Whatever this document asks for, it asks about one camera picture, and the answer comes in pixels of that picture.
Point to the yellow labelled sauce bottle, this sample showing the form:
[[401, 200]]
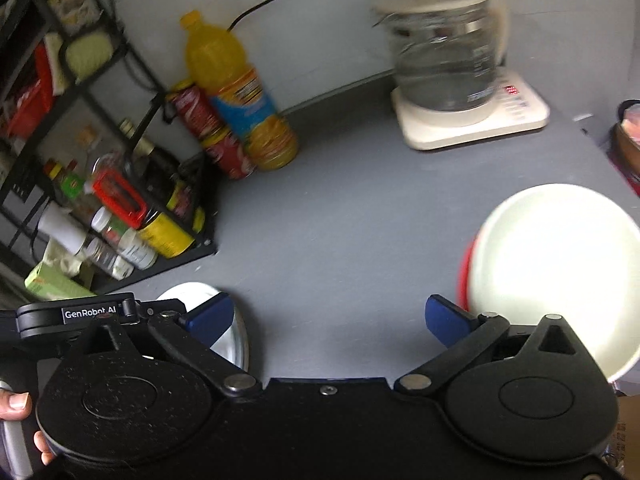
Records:
[[167, 235]]

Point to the cardboard box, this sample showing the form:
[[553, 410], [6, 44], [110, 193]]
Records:
[[627, 430]]

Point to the green capped bottle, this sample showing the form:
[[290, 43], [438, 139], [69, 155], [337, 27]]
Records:
[[75, 185]]

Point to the white plastic bottle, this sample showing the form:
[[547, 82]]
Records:
[[62, 227]]

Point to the red cola can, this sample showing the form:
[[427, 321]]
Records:
[[230, 155], [192, 110]]

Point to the white bowl with red outside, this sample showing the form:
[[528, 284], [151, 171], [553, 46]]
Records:
[[555, 280]]

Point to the white capped spice jar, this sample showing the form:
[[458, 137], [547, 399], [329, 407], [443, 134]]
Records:
[[127, 242]]

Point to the dark glass sauce bottle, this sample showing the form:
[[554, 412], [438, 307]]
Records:
[[150, 160]]

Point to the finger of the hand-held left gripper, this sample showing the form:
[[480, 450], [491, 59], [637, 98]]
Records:
[[162, 306]]

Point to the person's left hand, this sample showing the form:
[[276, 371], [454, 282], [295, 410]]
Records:
[[15, 405]]

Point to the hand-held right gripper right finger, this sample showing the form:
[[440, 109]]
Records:
[[444, 321]]

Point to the red lidded container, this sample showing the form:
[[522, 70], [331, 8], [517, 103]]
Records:
[[120, 197]]

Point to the clear glass spice jar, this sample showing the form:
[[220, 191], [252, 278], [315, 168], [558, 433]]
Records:
[[107, 260]]

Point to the orange juice bottle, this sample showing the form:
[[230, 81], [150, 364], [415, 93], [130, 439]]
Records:
[[240, 90]]

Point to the pale noodle packet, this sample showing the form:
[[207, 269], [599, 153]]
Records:
[[89, 55], [75, 7]]

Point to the cream kettle heating base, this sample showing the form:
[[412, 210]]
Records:
[[480, 120]]

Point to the red snack packet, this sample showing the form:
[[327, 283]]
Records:
[[27, 95]]

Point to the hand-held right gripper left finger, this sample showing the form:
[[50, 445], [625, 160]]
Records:
[[210, 317]]

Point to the green tissue box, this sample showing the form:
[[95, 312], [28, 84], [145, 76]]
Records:
[[52, 282]]

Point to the glass electric kettle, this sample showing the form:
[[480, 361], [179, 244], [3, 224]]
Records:
[[445, 45]]

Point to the white printed plate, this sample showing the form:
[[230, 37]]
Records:
[[227, 330]]

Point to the brown container with packets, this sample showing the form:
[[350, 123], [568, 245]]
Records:
[[627, 140]]

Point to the black metal storage rack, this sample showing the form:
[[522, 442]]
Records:
[[150, 90]]

